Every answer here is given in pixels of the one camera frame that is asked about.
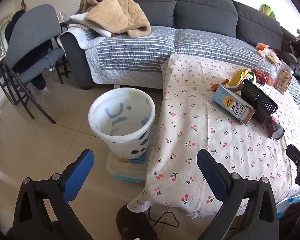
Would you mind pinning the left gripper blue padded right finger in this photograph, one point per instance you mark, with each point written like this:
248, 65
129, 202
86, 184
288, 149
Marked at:
260, 219

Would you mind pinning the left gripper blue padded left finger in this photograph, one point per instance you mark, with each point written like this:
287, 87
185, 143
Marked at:
43, 208

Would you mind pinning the black plastic food tray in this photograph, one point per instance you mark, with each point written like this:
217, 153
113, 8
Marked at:
263, 105

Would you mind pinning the light blue milk carton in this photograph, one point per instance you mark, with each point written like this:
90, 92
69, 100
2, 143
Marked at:
233, 104

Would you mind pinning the orange peel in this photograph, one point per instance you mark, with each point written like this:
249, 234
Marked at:
215, 86

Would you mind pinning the white plastic trash bin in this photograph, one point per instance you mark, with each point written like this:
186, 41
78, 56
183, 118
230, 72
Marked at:
122, 118

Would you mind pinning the red drink can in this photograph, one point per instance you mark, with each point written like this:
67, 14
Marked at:
276, 131

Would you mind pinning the cherry print tablecloth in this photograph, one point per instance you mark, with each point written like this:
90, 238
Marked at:
191, 121

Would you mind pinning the clear jar of nuts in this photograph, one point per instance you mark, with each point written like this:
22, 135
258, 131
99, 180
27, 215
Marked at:
284, 78

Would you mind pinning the clear plastic snack container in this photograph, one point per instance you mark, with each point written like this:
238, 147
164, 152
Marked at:
267, 69

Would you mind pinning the clear storage box with lid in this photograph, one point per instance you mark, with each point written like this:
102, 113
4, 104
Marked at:
133, 170

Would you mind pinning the orange snack packets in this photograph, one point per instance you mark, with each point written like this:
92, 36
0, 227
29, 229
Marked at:
265, 52

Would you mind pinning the green plush toy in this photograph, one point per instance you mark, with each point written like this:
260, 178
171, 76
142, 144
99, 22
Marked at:
264, 8

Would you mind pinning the grey fabric chair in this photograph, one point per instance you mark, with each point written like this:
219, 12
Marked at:
32, 29

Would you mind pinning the grey striped quilt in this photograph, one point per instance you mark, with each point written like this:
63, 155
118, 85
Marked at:
122, 60

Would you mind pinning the dark grey sofa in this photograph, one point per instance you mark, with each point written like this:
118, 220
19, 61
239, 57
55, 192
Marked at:
225, 17

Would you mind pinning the white pillow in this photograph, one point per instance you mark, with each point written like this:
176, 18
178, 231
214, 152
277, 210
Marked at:
80, 18

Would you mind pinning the beige fleece blanket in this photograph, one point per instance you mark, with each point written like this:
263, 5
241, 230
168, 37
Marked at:
117, 16

